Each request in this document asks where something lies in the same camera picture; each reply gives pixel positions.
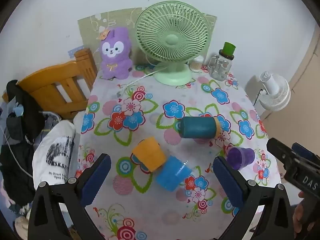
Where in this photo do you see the wooden chair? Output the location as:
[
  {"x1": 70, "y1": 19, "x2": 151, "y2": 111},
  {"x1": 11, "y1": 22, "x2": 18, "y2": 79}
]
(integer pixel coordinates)
[{"x1": 2, "y1": 48, "x2": 98, "y2": 120}]

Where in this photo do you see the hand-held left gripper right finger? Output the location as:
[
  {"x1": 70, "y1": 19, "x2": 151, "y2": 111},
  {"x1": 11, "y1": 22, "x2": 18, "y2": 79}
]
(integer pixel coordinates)
[{"x1": 212, "y1": 156, "x2": 293, "y2": 240}]

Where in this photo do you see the light blue cup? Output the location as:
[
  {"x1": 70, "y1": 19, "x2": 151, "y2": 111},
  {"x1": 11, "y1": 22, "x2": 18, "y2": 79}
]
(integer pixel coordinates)
[{"x1": 155, "y1": 155, "x2": 192, "y2": 192}]

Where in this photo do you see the purple plush toy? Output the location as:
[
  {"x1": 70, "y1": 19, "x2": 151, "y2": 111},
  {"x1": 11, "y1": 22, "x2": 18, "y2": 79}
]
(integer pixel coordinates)
[{"x1": 97, "y1": 27, "x2": 133, "y2": 80}]

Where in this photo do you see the white printed shirt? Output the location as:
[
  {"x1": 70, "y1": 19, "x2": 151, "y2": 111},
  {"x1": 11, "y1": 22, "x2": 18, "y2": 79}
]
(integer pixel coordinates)
[{"x1": 32, "y1": 120, "x2": 76, "y2": 189}]

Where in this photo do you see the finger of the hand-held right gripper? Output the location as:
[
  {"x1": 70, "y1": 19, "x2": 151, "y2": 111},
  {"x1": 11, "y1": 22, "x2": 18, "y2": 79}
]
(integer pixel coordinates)
[
  {"x1": 267, "y1": 138, "x2": 301, "y2": 178},
  {"x1": 292, "y1": 142, "x2": 320, "y2": 167}
]

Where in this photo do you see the person's right hand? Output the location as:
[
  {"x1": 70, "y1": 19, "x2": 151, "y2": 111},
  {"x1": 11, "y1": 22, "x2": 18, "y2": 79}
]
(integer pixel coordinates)
[{"x1": 292, "y1": 191, "x2": 309, "y2": 233}]

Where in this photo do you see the black fan cable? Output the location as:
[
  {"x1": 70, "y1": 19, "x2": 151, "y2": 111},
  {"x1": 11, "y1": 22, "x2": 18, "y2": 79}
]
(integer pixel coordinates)
[{"x1": 253, "y1": 87, "x2": 266, "y2": 106}]

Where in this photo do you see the black clothing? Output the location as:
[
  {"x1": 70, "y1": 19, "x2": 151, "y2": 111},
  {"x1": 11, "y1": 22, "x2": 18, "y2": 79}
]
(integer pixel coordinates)
[{"x1": 0, "y1": 80, "x2": 47, "y2": 207}]

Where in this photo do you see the cotton swab container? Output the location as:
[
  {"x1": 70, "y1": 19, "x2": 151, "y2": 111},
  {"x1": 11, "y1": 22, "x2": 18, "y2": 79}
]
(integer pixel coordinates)
[{"x1": 189, "y1": 56, "x2": 204, "y2": 72}]

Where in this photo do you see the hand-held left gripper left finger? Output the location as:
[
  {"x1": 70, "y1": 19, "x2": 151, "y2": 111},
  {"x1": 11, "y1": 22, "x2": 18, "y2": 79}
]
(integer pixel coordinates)
[{"x1": 28, "y1": 153, "x2": 112, "y2": 240}]

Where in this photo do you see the thin white cable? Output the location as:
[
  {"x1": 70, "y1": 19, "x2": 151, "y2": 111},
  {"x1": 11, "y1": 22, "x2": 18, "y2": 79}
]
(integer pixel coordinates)
[{"x1": 0, "y1": 125, "x2": 34, "y2": 178}]

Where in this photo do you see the white fan cable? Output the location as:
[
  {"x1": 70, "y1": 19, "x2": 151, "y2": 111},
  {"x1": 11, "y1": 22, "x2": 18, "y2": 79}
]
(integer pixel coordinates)
[{"x1": 117, "y1": 66, "x2": 168, "y2": 95}]

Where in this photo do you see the glass jar with green lid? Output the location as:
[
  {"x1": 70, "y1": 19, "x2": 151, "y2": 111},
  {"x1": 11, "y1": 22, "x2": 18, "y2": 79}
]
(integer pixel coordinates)
[{"x1": 207, "y1": 42, "x2": 237, "y2": 82}]

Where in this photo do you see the green desk fan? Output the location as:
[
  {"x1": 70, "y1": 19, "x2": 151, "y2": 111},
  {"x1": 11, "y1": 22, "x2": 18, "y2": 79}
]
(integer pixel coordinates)
[{"x1": 135, "y1": 1, "x2": 209, "y2": 86}]

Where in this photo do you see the teal cup with yellow rim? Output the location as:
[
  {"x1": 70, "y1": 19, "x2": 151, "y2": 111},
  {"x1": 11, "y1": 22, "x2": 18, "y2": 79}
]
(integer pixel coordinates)
[{"x1": 179, "y1": 116, "x2": 221, "y2": 139}]

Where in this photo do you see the orange cup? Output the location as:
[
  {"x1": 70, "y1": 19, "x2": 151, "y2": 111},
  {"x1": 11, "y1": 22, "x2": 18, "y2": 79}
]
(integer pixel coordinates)
[{"x1": 132, "y1": 137, "x2": 167, "y2": 172}]

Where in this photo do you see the plaid cloth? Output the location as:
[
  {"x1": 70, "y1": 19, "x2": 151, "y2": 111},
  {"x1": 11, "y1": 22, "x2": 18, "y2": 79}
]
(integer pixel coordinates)
[{"x1": 37, "y1": 115, "x2": 61, "y2": 150}]

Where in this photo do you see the blue patterned paper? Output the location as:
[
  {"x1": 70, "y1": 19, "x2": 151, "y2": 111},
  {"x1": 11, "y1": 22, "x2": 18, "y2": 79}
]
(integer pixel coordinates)
[{"x1": 68, "y1": 45, "x2": 84, "y2": 56}]

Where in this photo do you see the floral tablecloth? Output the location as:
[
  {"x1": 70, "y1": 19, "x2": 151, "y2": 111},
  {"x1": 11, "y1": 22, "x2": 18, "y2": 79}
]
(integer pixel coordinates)
[{"x1": 75, "y1": 64, "x2": 283, "y2": 240}]

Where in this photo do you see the white fan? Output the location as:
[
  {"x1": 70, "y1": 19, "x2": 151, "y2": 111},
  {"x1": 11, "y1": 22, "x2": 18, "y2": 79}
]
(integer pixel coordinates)
[{"x1": 245, "y1": 71, "x2": 291, "y2": 112}]

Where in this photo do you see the purple cup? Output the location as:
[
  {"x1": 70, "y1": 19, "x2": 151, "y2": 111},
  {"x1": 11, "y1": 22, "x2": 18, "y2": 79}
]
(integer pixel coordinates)
[{"x1": 226, "y1": 147, "x2": 255, "y2": 170}]

